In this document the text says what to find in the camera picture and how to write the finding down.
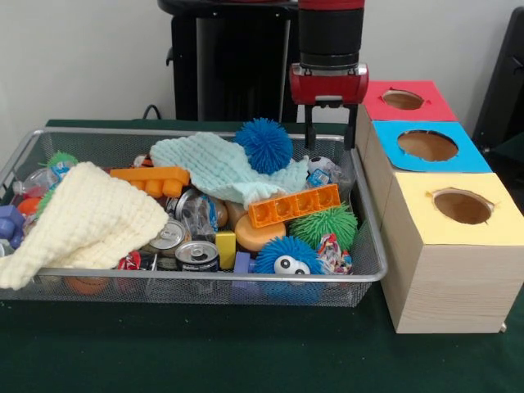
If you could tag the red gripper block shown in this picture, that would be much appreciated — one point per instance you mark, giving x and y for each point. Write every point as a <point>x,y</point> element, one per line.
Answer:
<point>329,83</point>

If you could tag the crushed clear plastic bottle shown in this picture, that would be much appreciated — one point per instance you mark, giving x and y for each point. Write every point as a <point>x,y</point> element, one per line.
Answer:
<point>329,175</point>

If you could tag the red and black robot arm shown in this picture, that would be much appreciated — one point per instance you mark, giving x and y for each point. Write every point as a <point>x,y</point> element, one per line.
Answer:
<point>330,37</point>

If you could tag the wooden box with three holes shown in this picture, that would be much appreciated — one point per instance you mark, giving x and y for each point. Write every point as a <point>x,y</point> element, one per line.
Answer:
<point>442,286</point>

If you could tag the shallow clear mesh bin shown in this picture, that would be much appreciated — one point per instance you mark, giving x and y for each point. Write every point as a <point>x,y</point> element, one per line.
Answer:
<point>106,147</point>

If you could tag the plain blue spiky ball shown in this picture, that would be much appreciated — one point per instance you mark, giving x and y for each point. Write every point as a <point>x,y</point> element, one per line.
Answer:
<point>264,145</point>

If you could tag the long orange toy brick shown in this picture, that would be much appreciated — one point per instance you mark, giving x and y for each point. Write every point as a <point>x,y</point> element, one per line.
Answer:
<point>295,205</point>

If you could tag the large green spiky ball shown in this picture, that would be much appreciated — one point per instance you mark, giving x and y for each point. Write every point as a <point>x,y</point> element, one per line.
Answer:
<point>327,225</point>

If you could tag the pale blue waffle cloth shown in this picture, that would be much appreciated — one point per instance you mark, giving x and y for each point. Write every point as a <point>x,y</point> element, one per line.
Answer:
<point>213,164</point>

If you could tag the blue spiky ball with eyes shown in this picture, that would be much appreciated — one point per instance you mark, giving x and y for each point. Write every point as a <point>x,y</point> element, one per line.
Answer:
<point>286,254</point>

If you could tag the black upright panel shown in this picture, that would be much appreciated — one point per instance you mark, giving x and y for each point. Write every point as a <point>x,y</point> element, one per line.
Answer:
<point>508,82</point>

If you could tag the black drink can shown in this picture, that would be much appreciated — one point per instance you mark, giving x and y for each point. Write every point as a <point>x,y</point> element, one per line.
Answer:
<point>196,254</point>

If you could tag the orange toy brick with studs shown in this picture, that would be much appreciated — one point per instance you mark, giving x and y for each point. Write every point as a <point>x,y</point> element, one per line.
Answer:
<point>147,176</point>

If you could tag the silver drink can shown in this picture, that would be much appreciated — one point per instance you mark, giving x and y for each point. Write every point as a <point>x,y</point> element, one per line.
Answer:
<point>169,235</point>

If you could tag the dark green table cloth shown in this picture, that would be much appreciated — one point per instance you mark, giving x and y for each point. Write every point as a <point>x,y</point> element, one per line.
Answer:
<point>246,352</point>

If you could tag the cream yellow knitted cloth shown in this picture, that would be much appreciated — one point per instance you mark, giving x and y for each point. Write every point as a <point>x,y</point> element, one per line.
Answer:
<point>82,221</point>

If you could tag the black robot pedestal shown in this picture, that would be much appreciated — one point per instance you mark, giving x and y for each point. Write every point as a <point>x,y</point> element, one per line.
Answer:
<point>237,65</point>

